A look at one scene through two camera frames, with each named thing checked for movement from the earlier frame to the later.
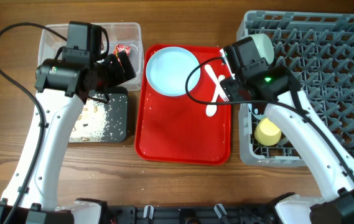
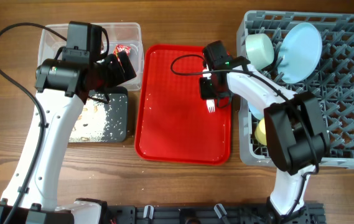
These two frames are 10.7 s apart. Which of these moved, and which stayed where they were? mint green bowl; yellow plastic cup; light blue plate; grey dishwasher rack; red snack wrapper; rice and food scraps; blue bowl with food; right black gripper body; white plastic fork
Moved: light blue plate; right black gripper body; white plastic fork
Stayed: grey dishwasher rack; rice and food scraps; mint green bowl; red snack wrapper; yellow plastic cup; blue bowl with food
